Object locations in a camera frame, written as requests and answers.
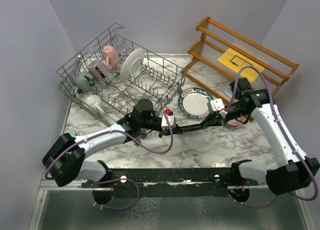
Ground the blue rimmed white plate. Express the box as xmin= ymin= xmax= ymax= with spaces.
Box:
xmin=178 ymin=87 xmax=215 ymax=119

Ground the white grey mug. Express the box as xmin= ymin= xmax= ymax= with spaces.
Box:
xmin=84 ymin=94 xmax=105 ymax=115

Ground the black rimmed printed plate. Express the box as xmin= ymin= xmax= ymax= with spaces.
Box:
xmin=120 ymin=48 xmax=145 ymax=80

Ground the purple mug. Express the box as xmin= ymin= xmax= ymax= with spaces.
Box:
xmin=87 ymin=60 xmax=110 ymax=81

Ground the pink cream mug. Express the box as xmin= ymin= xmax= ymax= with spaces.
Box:
xmin=102 ymin=46 xmax=120 ymax=71

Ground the dark grey mug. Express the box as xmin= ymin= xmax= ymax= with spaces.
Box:
xmin=75 ymin=72 xmax=97 ymax=93

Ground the clear drinking glass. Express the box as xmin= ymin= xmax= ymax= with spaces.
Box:
xmin=113 ymin=41 xmax=127 ymax=55

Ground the black rimmed cream plate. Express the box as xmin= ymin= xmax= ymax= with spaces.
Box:
xmin=172 ymin=115 xmax=224 ymax=134

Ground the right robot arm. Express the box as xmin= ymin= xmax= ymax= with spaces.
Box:
xmin=225 ymin=78 xmax=320 ymax=200

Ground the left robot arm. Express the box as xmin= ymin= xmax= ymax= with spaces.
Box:
xmin=42 ymin=99 xmax=177 ymax=187

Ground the orange wooden shelf rack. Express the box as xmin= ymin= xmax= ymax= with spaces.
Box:
xmin=180 ymin=16 xmax=300 ymax=108

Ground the red patterned glass bowl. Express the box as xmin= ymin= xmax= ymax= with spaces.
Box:
xmin=227 ymin=119 xmax=243 ymax=127

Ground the yellow paper card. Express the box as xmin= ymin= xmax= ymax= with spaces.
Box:
xmin=218 ymin=48 xmax=265 ymax=83

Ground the black mounting base bar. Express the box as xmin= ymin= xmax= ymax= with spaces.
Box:
xmin=81 ymin=167 xmax=258 ymax=198

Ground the light blue sponge bar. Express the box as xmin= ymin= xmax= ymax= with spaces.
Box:
xmin=69 ymin=130 xmax=77 ymax=136

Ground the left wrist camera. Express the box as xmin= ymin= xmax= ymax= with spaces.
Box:
xmin=161 ymin=108 xmax=176 ymax=130

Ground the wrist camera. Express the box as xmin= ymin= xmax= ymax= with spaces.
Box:
xmin=207 ymin=98 xmax=228 ymax=119
xmin=161 ymin=108 xmax=176 ymax=130

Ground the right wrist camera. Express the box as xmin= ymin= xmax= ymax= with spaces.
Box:
xmin=207 ymin=98 xmax=228 ymax=119

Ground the grey wire dish rack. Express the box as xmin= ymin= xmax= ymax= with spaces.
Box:
xmin=57 ymin=23 xmax=186 ymax=126

